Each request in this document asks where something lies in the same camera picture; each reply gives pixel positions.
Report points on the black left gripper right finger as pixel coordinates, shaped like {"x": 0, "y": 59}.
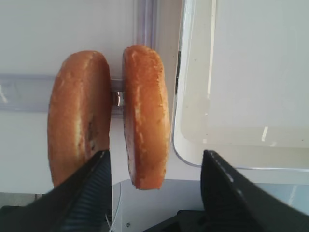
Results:
{"x": 234, "y": 204}

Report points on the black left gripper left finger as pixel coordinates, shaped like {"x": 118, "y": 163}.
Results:
{"x": 77, "y": 205}

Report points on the toasted bread slice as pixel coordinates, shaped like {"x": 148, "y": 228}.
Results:
{"x": 79, "y": 114}
{"x": 146, "y": 117}

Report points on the toasted bread slice standing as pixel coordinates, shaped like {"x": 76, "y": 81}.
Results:
{"x": 79, "y": 114}

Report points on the cream rectangular tray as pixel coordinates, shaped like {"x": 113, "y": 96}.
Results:
{"x": 243, "y": 87}

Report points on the clear rail bread holder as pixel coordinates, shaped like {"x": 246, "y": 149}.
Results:
{"x": 31, "y": 93}

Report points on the clear long rail left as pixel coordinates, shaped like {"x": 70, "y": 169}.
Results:
{"x": 146, "y": 22}

